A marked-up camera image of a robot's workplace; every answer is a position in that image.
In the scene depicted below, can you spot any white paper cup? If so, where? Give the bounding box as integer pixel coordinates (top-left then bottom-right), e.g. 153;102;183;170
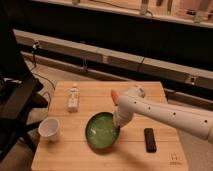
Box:
38;117;60;142

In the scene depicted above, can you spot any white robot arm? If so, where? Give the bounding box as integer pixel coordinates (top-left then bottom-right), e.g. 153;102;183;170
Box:
111;86;213;144

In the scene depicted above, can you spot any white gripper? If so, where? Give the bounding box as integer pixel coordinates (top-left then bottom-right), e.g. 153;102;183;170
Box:
113;106;133;127

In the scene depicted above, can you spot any black chair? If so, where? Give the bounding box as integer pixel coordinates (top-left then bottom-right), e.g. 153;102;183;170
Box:
0;26;48;162

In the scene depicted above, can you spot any black remote control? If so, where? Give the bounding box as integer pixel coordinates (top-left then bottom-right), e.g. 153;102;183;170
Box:
144;128;157;153

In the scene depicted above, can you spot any black cable on floor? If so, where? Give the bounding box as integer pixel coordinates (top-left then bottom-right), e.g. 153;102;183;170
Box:
31;41;57;101

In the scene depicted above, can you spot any orange carrot-like object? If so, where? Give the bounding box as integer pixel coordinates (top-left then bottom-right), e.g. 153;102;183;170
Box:
111;90;118;103

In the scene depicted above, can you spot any small white bottle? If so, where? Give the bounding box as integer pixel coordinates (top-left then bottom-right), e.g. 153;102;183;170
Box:
67;83;79;113

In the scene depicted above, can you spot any green ceramic bowl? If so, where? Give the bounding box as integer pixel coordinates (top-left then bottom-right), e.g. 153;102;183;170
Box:
85;112;120;149

